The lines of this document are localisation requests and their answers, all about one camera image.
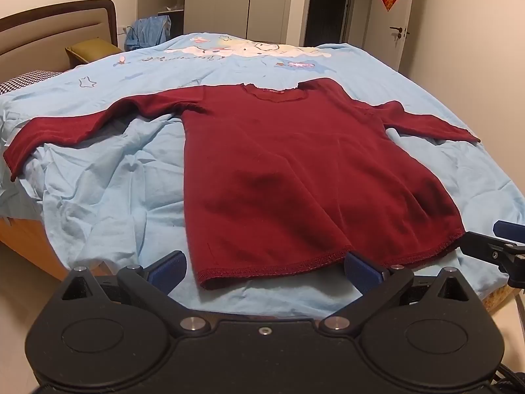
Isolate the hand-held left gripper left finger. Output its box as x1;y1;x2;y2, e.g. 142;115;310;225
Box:
57;250;208;335

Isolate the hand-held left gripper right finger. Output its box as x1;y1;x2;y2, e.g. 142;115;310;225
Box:
320;252;476;333

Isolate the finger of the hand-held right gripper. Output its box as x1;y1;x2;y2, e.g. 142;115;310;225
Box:
493;220;525;241
459;231;511;264

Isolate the dark red long-sleeve shirt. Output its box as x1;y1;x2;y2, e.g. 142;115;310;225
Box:
3;78;481;290

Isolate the light blue printed blanket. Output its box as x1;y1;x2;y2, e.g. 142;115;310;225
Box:
0;33;525;318

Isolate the white room door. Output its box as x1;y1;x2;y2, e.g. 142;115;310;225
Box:
363;0;411;72

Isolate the olive green pillow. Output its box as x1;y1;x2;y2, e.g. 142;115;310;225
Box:
65;38;124;68

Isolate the blue cloth heap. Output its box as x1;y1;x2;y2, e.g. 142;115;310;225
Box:
124;15;172;52

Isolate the houndstooth pillow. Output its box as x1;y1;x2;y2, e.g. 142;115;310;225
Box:
0;70;62;96

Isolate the padded beige headboard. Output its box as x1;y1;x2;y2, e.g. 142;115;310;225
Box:
0;0;119;72

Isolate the grey wardrobe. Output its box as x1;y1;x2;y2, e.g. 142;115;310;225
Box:
184;0;304;47

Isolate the wooden bed frame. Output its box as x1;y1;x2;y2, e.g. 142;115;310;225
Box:
0;215;71;283

